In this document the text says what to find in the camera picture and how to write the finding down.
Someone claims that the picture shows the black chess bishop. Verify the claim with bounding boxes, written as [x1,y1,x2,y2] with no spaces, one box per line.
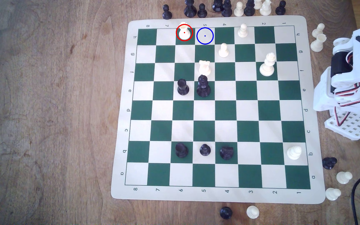
[175,143,189,158]

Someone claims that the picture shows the green and cream chess mat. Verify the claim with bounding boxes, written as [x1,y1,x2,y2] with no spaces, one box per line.
[111,15,326,205]

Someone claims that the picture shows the black chess knight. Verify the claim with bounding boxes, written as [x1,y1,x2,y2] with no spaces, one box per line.
[322,157,338,170]
[220,146,234,160]

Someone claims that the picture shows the white chess king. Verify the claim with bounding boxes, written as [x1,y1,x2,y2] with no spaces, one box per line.
[259,52,277,77]

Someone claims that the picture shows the white chess knight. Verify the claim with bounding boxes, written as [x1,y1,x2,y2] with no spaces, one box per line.
[260,0,272,16]

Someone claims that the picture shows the black pawn centre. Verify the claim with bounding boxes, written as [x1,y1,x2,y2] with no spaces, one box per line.
[177,79,190,96]

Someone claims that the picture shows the red black servo wire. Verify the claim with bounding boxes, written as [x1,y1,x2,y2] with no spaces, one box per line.
[334,106,351,127]

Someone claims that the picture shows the white perforated base plate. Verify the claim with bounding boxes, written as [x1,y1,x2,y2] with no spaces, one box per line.
[324,108,360,140]

